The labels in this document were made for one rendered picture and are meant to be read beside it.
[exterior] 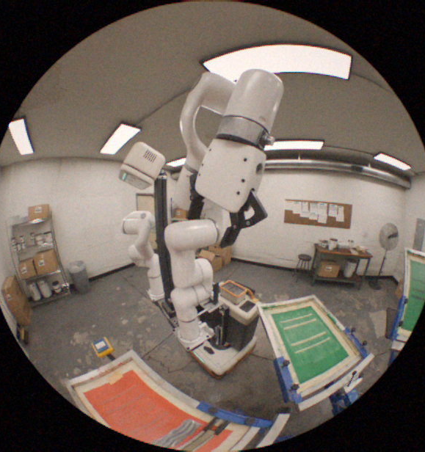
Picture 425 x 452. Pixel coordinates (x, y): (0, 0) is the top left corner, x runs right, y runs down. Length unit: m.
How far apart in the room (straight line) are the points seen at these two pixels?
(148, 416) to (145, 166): 1.10
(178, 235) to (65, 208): 3.43
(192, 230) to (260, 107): 0.30
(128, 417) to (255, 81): 1.11
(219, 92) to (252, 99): 0.08
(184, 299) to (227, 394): 1.45
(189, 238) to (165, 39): 1.35
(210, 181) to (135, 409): 0.95
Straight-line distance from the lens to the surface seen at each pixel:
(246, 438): 0.81
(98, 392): 0.99
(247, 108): 0.20
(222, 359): 1.63
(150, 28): 1.32
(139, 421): 0.88
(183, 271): 0.44
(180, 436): 0.84
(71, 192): 3.66
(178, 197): 0.34
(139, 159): 0.55
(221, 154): 0.20
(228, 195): 0.19
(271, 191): 3.58
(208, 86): 0.26
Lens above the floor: 1.78
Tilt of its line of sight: 10 degrees down
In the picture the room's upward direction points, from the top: straight up
